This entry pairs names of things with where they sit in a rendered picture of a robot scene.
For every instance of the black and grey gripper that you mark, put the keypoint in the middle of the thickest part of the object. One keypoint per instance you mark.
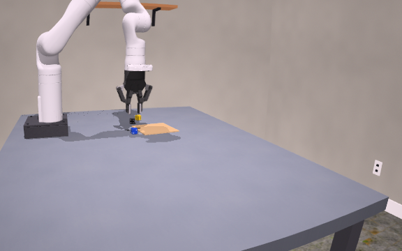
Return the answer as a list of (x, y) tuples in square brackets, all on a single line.
[(134, 83)]

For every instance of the tan flat mat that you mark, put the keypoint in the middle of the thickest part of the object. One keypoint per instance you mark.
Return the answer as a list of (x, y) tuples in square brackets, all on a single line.
[(155, 128)]

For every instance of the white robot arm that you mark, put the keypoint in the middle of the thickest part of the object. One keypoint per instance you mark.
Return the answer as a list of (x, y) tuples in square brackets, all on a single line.
[(51, 43)]

